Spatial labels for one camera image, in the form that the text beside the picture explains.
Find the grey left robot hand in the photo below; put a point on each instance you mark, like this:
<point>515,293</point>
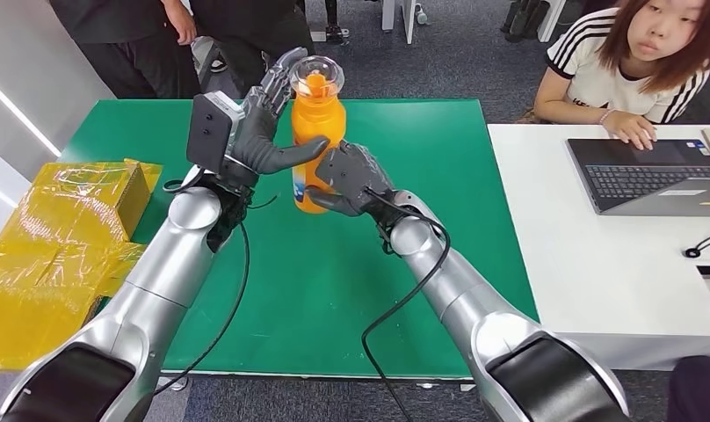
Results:
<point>256,140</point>

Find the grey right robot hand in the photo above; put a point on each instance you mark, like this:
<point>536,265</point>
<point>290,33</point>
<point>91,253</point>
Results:
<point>355,180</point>

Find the orange plastic bottle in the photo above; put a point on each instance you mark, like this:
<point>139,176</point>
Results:
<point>317,116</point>

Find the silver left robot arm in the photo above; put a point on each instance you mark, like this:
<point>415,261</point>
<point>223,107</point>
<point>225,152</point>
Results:
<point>157,285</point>

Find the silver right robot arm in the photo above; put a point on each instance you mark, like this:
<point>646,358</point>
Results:
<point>477,314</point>

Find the standing person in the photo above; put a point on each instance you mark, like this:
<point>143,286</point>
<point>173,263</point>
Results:
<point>128,52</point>
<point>250,29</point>

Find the green table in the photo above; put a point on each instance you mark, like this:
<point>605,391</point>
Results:
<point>308,291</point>

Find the white table leg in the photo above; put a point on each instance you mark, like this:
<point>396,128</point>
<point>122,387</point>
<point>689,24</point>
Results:
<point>406,20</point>

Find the yellow taped cardboard box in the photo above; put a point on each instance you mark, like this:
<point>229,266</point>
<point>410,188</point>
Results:
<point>58,250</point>

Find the white furniture leg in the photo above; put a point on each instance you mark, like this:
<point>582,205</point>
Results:
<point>553,14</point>

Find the seated person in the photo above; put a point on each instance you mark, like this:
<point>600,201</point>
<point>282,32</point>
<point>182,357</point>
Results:
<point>599,76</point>

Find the white table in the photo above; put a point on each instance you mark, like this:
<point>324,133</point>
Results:
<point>611,274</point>

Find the dark grey laptop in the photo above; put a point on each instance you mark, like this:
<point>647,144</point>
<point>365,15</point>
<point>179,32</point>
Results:
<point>640,175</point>

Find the dark blue seat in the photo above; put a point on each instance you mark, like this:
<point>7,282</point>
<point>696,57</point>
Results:
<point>698,390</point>

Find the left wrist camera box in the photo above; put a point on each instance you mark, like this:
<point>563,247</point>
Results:
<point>209,131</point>

